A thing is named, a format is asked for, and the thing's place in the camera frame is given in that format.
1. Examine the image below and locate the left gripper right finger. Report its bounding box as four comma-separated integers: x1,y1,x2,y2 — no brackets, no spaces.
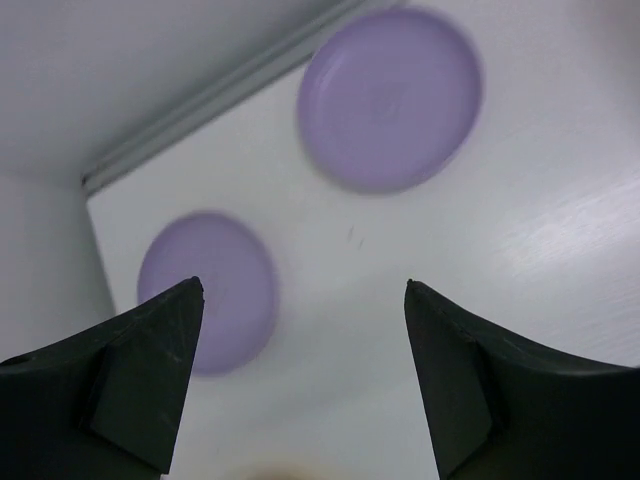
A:
404,280,639,479

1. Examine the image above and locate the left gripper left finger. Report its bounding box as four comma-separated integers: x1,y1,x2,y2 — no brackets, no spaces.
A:
1,277,204,479

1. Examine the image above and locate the purple plate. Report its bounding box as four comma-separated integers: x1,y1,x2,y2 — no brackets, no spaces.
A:
137,211,279,376
297,7,483,194

